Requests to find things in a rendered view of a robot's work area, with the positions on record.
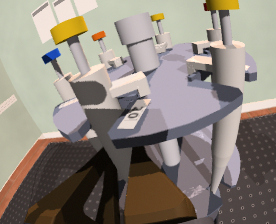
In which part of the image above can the black perforated breadboard plate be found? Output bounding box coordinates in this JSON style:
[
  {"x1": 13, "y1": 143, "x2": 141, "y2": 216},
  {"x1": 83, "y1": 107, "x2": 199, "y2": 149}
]
[{"x1": 0, "y1": 113, "x2": 276, "y2": 224}]

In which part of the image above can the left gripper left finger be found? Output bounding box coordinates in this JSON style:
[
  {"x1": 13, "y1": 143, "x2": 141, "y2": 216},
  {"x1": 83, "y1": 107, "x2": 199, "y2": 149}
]
[{"x1": 24, "y1": 147, "x2": 120, "y2": 224}]

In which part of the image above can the white pipette with blue button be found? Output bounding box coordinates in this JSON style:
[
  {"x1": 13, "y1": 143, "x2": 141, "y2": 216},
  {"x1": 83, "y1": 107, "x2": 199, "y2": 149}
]
[{"x1": 42, "y1": 48, "x2": 103, "y2": 152}]

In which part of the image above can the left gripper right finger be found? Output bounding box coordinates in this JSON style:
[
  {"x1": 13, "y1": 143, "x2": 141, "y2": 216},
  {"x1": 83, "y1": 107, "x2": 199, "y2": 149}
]
[{"x1": 124, "y1": 146, "x2": 197, "y2": 224}]

